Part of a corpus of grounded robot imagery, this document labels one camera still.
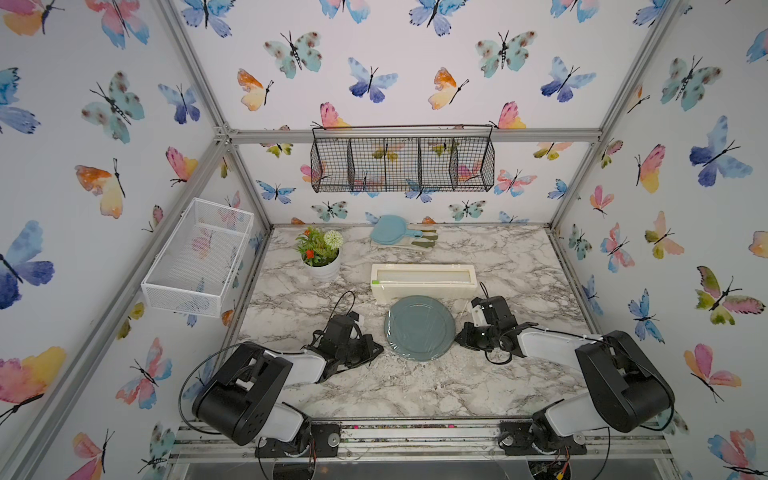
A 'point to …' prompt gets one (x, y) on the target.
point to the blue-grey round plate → (419, 328)
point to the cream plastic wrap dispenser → (450, 281)
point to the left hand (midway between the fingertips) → (385, 347)
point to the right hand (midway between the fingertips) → (458, 335)
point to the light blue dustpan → (391, 229)
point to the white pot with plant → (320, 252)
